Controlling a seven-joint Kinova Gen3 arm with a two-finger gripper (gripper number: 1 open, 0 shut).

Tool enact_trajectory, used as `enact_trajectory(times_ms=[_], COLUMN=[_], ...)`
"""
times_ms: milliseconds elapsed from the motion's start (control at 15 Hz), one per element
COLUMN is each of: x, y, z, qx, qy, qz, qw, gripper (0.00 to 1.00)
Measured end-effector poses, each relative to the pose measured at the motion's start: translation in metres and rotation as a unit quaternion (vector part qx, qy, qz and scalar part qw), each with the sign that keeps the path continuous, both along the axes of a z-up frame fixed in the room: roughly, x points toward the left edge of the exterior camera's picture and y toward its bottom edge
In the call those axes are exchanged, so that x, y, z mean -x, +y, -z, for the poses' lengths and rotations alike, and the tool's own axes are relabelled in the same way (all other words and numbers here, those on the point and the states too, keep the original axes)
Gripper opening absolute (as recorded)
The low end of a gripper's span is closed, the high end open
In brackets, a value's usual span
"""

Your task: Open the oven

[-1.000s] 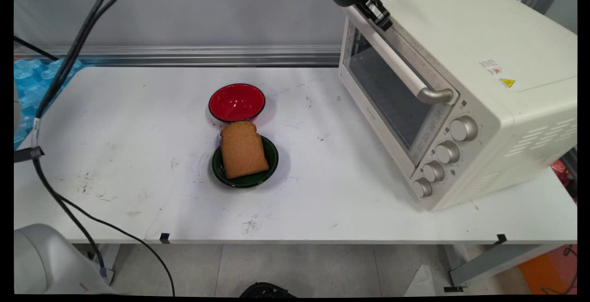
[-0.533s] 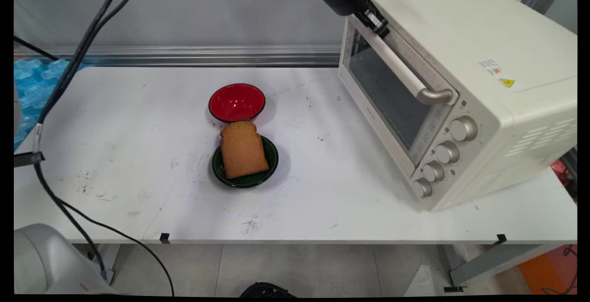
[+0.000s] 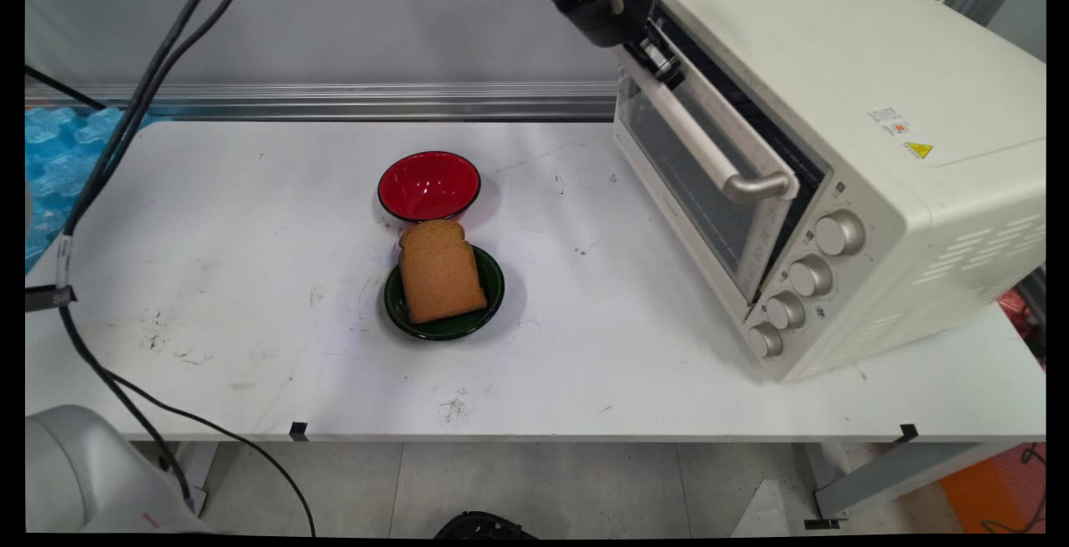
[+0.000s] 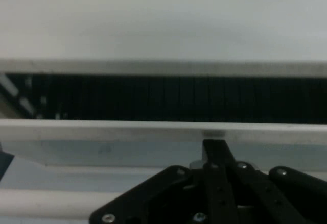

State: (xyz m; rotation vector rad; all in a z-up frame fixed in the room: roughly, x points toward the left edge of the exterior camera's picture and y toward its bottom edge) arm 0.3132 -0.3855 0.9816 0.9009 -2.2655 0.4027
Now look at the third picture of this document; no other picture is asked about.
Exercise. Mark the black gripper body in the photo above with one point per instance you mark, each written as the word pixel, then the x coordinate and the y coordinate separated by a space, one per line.
pixel 605 0

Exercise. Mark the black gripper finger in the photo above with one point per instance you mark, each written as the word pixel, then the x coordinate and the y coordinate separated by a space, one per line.
pixel 639 50
pixel 668 63

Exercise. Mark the grey robot base link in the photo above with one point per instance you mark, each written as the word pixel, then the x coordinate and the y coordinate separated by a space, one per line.
pixel 83 480

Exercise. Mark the cream toaster oven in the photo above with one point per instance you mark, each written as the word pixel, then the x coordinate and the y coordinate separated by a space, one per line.
pixel 877 71

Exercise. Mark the white label sticker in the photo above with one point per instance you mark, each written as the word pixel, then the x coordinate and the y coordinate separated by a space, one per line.
pixel 890 121

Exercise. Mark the large silver oven knob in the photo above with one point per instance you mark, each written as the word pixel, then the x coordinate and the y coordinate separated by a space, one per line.
pixel 839 232

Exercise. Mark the red bowl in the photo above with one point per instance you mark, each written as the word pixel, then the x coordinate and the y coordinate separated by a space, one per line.
pixel 428 185

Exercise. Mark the yellow warning sticker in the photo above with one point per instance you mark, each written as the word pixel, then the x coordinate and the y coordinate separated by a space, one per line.
pixel 919 150

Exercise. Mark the dark green plate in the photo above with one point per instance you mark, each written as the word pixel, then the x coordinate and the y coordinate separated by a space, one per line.
pixel 493 288

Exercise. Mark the small silver oven knob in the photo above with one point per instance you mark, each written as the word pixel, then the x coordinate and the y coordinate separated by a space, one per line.
pixel 765 340

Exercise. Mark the brown toast slice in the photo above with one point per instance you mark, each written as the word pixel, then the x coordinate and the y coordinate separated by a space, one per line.
pixel 438 276

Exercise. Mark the red object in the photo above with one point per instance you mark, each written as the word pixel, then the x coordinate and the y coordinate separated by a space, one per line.
pixel 1015 313

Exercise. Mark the black tape piece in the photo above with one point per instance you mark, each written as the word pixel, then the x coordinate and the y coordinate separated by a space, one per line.
pixel 298 429
pixel 909 433

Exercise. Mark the grey table leg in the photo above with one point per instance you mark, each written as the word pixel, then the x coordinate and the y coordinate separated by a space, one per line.
pixel 902 472

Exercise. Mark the black round floor object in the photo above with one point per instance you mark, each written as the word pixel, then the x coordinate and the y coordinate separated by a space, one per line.
pixel 480 524

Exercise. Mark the orange floor mat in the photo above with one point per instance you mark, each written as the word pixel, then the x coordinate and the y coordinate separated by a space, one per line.
pixel 994 488

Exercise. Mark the blue bubble wrap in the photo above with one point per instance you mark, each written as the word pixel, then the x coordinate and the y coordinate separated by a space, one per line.
pixel 50 154

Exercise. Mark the white table leg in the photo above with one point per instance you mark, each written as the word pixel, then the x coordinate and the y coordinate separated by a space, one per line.
pixel 200 463

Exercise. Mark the aluminium rail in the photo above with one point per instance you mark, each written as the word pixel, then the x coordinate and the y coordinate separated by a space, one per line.
pixel 376 100

